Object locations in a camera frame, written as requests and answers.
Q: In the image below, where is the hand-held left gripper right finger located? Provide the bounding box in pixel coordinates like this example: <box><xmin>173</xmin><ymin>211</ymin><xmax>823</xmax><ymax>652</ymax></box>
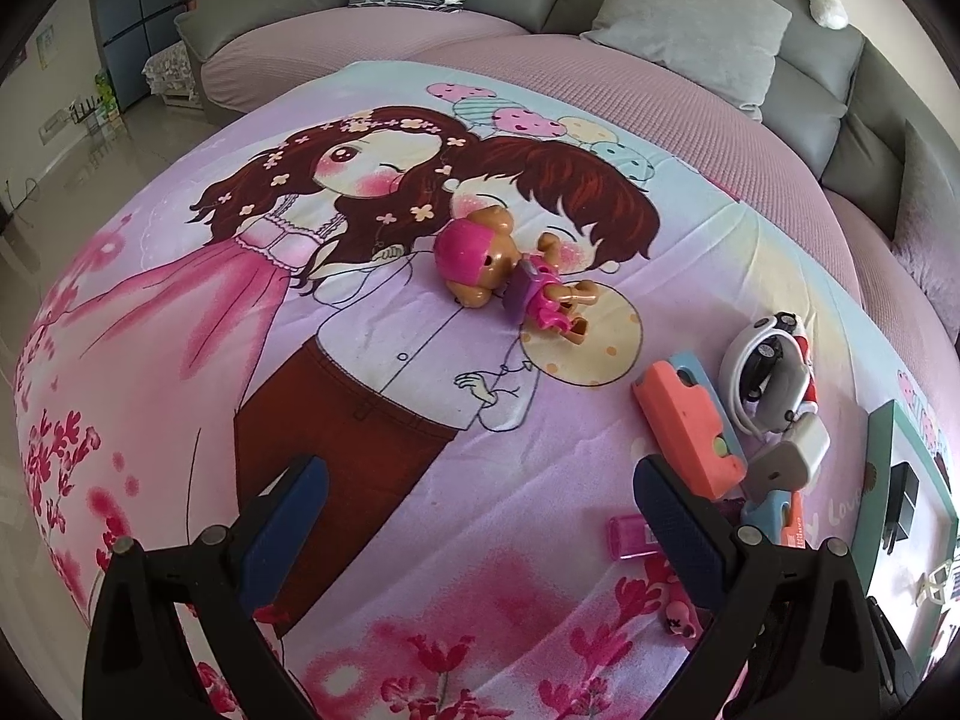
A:
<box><xmin>632</xmin><ymin>454</ymin><xmax>923</xmax><ymax>720</ymax></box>

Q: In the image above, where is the cream plastic hair clip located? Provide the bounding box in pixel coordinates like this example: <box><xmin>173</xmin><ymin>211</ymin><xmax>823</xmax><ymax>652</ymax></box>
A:
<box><xmin>916</xmin><ymin>555</ymin><xmax>960</xmax><ymax>605</ymax></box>

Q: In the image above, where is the grey pillow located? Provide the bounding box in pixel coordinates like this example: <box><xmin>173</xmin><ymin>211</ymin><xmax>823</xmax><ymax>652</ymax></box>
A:
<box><xmin>581</xmin><ymin>0</ymin><xmax>794</xmax><ymax>98</ymax></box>

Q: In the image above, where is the small pink toy figure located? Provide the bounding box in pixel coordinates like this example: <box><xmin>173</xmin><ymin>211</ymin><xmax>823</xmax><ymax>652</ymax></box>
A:
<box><xmin>637</xmin><ymin>574</ymin><xmax>706</xmax><ymax>642</ymax></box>

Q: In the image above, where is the white red glue tube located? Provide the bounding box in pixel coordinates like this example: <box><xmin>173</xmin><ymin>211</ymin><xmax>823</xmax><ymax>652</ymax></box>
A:
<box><xmin>795</xmin><ymin>330</ymin><xmax>824</xmax><ymax>417</ymax></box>

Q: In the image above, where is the black wall charger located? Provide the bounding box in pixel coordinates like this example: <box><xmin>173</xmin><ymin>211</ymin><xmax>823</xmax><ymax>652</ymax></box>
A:
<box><xmin>883</xmin><ymin>461</ymin><xmax>922</xmax><ymax>556</ymax></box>

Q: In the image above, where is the floral covered stool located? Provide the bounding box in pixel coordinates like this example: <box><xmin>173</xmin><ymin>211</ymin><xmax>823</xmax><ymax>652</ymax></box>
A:
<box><xmin>142</xmin><ymin>41</ymin><xmax>203</xmax><ymax>110</ymax></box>

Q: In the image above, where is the white wall charger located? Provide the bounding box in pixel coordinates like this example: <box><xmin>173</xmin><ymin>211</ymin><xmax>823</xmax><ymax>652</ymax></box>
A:
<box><xmin>746</xmin><ymin>414</ymin><xmax>831</xmax><ymax>503</ymax></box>

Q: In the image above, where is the blue grey refrigerator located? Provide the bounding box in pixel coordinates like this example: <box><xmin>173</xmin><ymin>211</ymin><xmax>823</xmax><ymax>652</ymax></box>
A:
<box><xmin>88</xmin><ymin>0</ymin><xmax>188</xmax><ymax>112</ymax></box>

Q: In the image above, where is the blue toy knife orange label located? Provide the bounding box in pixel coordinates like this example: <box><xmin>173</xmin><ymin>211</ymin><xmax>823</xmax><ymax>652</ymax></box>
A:
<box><xmin>739</xmin><ymin>491</ymin><xmax>807</xmax><ymax>550</ymax></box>

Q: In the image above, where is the white grey plastic gadget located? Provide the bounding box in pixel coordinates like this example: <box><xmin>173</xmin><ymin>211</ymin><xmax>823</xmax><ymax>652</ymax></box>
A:
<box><xmin>718</xmin><ymin>311</ymin><xmax>815</xmax><ymax>436</ymax></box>

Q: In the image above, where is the teal cardboard box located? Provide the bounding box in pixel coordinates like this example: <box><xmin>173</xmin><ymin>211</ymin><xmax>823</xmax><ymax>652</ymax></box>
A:
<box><xmin>866</xmin><ymin>399</ymin><xmax>960</xmax><ymax>616</ymax></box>

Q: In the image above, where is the grey sofa with pink cover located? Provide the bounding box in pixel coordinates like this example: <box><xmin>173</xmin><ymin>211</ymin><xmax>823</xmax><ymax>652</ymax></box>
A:
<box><xmin>176</xmin><ymin>0</ymin><xmax>960</xmax><ymax>331</ymax></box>

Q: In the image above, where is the small metal rack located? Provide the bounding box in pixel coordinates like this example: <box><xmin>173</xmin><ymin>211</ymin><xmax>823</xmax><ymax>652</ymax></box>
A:
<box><xmin>67</xmin><ymin>86</ymin><xmax>125</xmax><ymax>143</ymax></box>

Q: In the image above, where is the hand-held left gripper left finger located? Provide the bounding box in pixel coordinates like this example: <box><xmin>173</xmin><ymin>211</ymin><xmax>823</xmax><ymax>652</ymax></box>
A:
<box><xmin>82</xmin><ymin>456</ymin><xmax>331</xmax><ymax>720</ymax></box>

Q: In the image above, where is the pink-haired plastic doll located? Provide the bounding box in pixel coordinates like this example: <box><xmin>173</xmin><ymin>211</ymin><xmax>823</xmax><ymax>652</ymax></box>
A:
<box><xmin>435</xmin><ymin>191</ymin><xmax>601</xmax><ymax>350</ymax></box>

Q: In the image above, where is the printed blanket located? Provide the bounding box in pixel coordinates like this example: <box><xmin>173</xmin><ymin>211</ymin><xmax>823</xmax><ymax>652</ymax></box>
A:
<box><xmin>11</xmin><ymin>60</ymin><xmax>960</xmax><ymax>720</ymax></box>

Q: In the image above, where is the pink transparent lighter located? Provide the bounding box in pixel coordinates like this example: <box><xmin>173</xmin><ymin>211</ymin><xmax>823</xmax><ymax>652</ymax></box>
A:
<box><xmin>607</xmin><ymin>514</ymin><xmax>661</xmax><ymax>562</ymax></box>

